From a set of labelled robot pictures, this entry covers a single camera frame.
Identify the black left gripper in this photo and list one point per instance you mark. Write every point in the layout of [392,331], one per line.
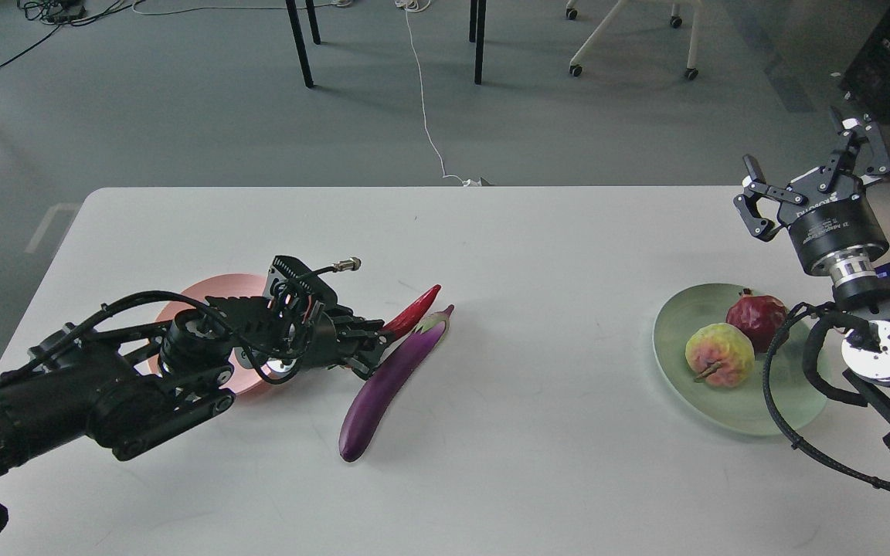
[352,342]

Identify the red chili pepper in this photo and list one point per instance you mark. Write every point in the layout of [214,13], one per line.
[401,325]

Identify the yellow pink custard apple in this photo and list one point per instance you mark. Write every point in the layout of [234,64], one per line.
[720,355]

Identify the dark red pomegranate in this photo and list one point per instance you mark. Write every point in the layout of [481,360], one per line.
[758,317]

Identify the black table legs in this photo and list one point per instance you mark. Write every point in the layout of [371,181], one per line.
[304,25]

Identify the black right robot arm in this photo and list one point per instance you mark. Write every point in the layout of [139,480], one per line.
[846,355]

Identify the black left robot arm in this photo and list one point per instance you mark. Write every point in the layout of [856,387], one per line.
[155,364]

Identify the purple eggplant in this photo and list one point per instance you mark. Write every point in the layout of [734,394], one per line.
[372,401]

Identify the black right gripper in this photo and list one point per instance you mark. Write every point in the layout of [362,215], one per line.
[835,224]

